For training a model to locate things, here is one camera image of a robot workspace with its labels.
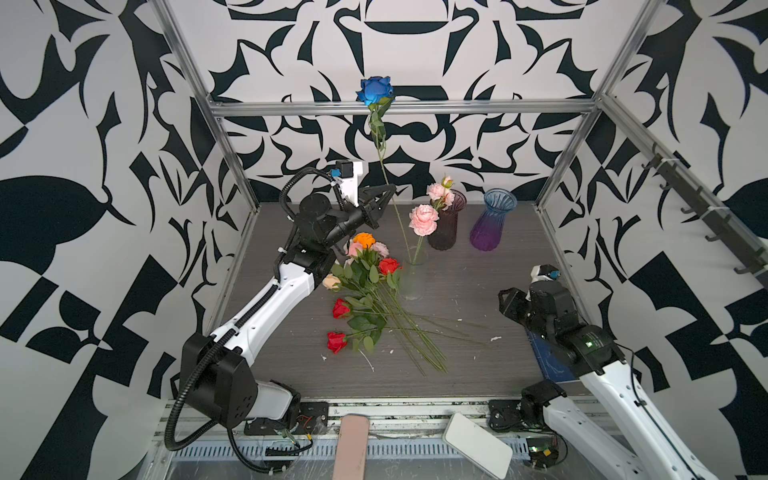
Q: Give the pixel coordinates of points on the wall hook rail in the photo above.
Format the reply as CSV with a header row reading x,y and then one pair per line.
x,y
700,203

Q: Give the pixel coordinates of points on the large pink peony flower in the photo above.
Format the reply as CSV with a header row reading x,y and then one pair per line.
x,y
423,222

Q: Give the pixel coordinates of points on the pink rose flower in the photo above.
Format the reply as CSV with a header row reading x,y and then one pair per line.
x,y
355,249

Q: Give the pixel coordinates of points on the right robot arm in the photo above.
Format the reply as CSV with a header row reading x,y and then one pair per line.
x,y
652,450

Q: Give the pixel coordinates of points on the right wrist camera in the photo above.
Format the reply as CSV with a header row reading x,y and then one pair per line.
x,y
545,272

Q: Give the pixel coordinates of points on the blue book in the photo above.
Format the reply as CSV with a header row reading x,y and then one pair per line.
x,y
551,367

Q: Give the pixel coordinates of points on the small pink flower sprig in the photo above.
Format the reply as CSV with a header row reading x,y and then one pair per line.
x,y
441,194

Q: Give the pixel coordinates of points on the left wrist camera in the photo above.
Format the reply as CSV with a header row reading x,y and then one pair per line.
x,y
347,174

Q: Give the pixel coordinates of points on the white phone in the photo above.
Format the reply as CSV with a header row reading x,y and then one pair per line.
x,y
480,447

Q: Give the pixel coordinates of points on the maroon glass vase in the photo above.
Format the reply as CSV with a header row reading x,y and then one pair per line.
x,y
445,235

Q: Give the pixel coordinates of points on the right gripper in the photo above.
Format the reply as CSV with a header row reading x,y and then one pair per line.
x,y
511,300

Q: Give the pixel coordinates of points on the blue purple glass vase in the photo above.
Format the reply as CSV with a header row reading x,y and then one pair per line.
x,y
486,233

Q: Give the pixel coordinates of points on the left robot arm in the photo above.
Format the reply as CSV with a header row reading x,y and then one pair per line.
x,y
217,386

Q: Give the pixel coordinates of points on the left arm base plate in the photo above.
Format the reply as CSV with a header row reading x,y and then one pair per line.
x,y
306,417

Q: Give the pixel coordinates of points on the blue rose flower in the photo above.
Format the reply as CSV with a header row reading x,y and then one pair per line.
x,y
377,94

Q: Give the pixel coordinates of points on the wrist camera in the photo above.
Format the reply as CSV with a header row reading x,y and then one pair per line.
x,y
545,272
347,174

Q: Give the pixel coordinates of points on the red rose upper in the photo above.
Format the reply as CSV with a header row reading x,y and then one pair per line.
x,y
388,266

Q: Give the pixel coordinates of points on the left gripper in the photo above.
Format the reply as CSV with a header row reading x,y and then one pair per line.
x,y
371,208

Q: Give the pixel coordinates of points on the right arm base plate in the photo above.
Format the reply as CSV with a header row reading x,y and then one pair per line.
x,y
514,415

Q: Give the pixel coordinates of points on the circuit board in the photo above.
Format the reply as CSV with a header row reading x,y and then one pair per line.
x,y
545,452

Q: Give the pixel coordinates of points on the clear glass vase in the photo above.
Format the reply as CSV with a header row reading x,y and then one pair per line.
x,y
413,276

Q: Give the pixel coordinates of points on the red rose lower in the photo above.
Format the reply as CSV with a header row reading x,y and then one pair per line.
x,y
337,341

